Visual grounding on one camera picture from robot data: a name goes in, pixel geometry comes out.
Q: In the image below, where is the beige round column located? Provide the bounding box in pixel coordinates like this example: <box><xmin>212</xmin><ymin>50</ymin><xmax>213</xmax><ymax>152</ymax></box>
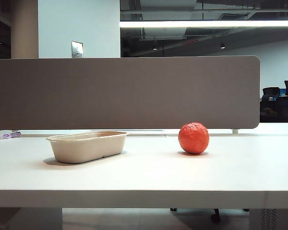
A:
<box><xmin>11</xmin><ymin>0</ymin><xmax>39</xmax><ymax>59</ymax></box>

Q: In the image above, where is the grey-brown fabric desk divider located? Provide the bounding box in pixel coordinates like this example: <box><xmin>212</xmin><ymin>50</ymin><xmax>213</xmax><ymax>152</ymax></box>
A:
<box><xmin>0</xmin><ymin>55</ymin><xmax>261</xmax><ymax>132</ymax></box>

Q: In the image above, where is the grey perforated table leg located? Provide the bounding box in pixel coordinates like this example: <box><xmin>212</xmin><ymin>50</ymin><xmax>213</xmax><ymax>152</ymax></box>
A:
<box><xmin>249</xmin><ymin>208</ymin><xmax>288</xmax><ymax>230</ymax></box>

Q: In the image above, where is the black chair base with castors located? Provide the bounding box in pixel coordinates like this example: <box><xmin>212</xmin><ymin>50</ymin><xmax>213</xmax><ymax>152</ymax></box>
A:
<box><xmin>170</xmin><ymin>207</ymin><xmax>250</xmax><ymax>224</ymax></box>

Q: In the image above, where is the metal wall switch plate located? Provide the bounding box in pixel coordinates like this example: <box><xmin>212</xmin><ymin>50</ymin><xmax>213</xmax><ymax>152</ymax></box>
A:
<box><xmin>71</xmin><ymin>40</ymin><xmax>84</xmax><ymax>58</ymax></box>

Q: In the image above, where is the beige paper lunchbox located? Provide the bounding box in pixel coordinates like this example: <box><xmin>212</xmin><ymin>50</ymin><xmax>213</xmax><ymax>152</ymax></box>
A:
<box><xmin>46</xmin><ymin>131</ymin><xmax>129</xmax><ymax>165</ymax></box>

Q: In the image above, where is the purple and white packet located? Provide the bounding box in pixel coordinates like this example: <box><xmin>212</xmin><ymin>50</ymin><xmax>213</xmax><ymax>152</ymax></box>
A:
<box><xmin>0</xmin><ymin>130</ymin><xmax>22</xmax><ymax>139</ymax></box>

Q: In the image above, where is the plain grey table leg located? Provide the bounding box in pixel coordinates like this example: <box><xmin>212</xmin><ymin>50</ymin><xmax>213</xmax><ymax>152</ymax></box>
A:
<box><xmin>0</xmin><ymin>207</ymin><xmax>63</xmax><ymax>230</ymax></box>

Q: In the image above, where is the orange fruit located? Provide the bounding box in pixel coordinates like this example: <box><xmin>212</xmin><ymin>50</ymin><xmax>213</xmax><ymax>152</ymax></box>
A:
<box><xmin>178</xmin><ymin>122</ymin><xmax>210</xmax><ymax>155</ymax></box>

